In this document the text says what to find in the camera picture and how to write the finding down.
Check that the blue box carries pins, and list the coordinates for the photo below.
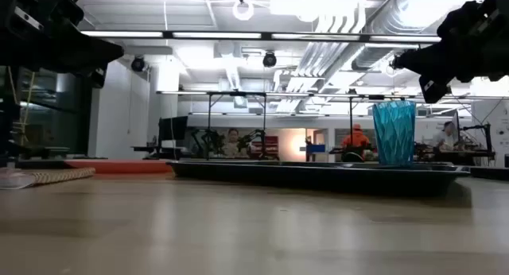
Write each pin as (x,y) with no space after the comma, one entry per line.
(316,148)

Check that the black background rig frame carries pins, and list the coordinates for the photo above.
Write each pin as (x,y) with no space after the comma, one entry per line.
(264,108)
(351,112)

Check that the spiral bound notepad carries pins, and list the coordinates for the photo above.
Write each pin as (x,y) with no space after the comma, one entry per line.
(59,175)

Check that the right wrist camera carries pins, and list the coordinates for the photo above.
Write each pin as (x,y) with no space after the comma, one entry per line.
(495,12)

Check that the black monitor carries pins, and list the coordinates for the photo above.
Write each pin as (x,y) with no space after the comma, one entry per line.
(173,128)

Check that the black table frame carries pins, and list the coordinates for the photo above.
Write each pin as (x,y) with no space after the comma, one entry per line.
(491,173)

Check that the black background stand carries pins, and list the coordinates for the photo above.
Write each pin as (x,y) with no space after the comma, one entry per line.
(487,140)

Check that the black office chair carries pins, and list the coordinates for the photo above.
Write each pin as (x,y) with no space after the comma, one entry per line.
(352,156)

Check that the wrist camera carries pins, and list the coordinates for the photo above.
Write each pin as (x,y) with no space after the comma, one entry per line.
(51,6)
(495,12)

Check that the black bar with light strips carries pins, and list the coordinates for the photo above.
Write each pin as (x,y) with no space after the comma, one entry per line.
(266,36)

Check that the blue faceted plastic cup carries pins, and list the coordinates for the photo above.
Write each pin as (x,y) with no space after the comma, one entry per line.
(393,134)

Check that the white poster board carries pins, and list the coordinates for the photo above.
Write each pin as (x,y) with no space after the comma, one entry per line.
(499,128)

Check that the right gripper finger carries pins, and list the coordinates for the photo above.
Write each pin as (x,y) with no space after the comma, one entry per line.
(434,88)
(421,62)

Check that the black ceiling spot lamp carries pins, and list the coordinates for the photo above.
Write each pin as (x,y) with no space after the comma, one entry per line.
(138,64)
(269,59)

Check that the person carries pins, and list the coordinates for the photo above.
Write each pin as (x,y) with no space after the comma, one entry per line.
(356,140)
(234,146)
(444,138)

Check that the dark background desk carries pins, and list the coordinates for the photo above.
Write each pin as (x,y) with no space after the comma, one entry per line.
(159,149)

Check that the black background robot arm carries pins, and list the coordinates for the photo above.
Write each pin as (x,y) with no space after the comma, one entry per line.
(252,142)
(208,142)

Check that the red tool cabinet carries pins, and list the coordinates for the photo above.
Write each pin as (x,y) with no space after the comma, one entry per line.
(272,146)

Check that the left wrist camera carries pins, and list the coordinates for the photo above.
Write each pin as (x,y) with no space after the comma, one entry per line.
(51,6)

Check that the dark green tray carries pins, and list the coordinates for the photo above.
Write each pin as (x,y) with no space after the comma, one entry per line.
(318,181)

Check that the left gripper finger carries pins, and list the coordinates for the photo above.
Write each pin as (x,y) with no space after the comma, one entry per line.
(99,76)
(101,54)

